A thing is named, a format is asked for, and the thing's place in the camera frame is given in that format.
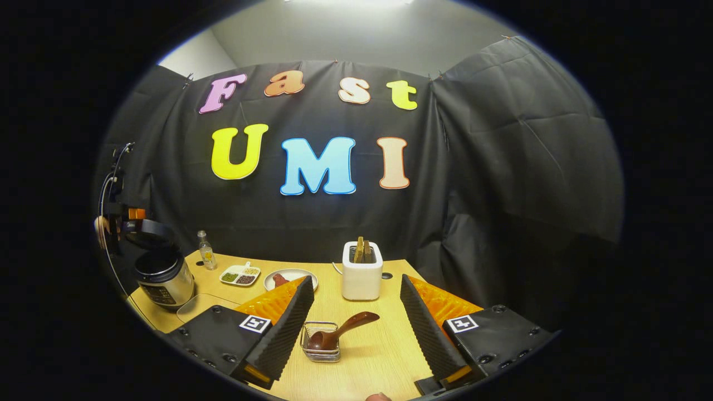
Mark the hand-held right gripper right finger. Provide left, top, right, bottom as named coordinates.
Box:
left=400, top=274, right=558, bottom=397

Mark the white toaster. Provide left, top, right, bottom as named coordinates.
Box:
left=341, top=241, right=384, bottom=302

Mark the metal wire chopstick holder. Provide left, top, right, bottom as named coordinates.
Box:
left=300, top=321, right=342, bottom=364

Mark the black backdrop cloth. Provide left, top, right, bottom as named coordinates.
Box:
left=92, top=36, right=624, bottom=335

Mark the brown wooden spoon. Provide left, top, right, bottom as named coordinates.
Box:
left=307, top=311, right=381, bottom=351

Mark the round white plate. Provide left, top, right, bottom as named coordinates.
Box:
left=263, top=269, right=319, bottom=294

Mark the grey and silver rice cooker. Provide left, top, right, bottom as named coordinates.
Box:
left=124, top=219, right=196, bottom=311

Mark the small clear glass bottle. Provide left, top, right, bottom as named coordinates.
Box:
left=197, top=231, right=218, bottom=271

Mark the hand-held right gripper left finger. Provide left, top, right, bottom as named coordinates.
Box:
left=167, top=276, right=316, bottom=390

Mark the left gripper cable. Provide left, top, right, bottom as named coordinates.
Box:
left=98, top=144, right=135, bottom=297

